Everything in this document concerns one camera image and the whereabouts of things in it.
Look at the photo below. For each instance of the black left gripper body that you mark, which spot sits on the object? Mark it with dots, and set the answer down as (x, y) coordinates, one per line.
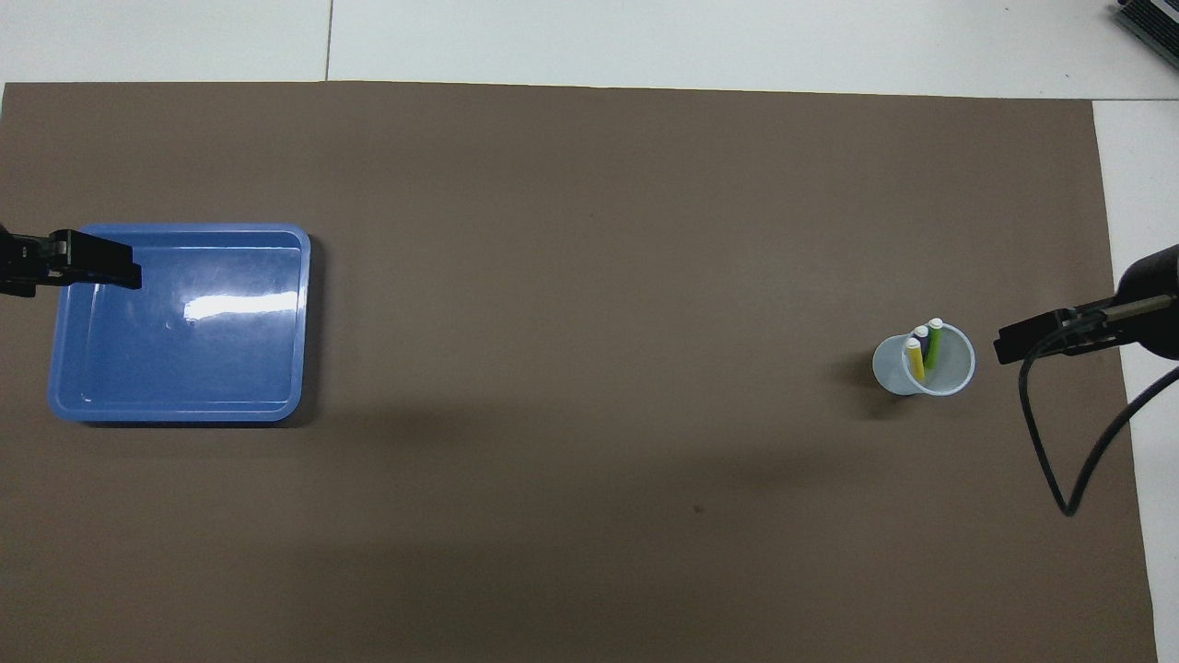
(18, 262)

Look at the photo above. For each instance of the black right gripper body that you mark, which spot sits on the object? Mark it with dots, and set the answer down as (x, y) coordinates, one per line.
(1151, 299)

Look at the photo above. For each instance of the green pen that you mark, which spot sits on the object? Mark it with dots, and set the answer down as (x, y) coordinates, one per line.
(934, 345)

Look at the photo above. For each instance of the purple pen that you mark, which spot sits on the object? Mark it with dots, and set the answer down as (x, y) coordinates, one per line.
(920, 333)

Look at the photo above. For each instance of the yellow pen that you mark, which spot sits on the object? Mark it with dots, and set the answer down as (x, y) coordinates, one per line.
(915, 359)

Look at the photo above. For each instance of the translucent plastic cup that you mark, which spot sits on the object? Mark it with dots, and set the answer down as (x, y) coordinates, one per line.
(889, 368)

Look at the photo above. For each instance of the blue plastic tray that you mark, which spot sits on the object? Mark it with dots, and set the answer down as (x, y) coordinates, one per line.
(230, 368)

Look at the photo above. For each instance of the dark ribbed device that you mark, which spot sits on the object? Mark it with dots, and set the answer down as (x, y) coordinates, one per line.
(1151, 23)

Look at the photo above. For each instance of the brown table mat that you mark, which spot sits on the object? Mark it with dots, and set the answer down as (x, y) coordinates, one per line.
(553, 276)

